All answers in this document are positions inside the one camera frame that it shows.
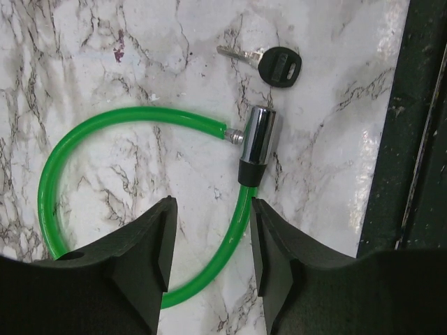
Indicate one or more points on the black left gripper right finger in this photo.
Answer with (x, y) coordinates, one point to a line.
(310, 288)

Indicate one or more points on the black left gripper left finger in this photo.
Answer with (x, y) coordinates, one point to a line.
(113, 285)

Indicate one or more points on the black metal base rail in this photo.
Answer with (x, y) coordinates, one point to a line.
(407, 202)

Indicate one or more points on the black head key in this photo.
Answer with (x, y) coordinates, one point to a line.
(278, 67)

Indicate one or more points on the green cable lock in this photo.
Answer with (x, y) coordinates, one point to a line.
(257, 142)

